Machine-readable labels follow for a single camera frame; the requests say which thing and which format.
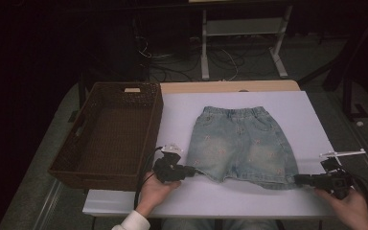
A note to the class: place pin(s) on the white board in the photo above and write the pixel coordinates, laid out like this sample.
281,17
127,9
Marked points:
236,201

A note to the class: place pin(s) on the black metal stand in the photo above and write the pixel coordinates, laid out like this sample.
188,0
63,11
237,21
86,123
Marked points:
348,80

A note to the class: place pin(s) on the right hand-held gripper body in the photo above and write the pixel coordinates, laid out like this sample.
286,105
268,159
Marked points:
335,182

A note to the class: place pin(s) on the person's left hand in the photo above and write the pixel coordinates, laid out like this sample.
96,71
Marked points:
155,195

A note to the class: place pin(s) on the white metal stand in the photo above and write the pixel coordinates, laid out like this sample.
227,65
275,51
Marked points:
242,27

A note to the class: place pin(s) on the brown woven basket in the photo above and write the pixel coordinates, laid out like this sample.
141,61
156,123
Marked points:
115,140

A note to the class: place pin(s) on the small white round object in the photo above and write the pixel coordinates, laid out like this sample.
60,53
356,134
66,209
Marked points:
359,123

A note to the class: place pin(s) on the light blue denim shorts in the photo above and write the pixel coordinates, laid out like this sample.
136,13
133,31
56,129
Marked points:
239,147

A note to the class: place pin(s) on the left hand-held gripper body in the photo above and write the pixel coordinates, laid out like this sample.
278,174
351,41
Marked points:
169,169

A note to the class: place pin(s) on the person's right hand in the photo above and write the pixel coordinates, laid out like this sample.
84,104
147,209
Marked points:
351,211

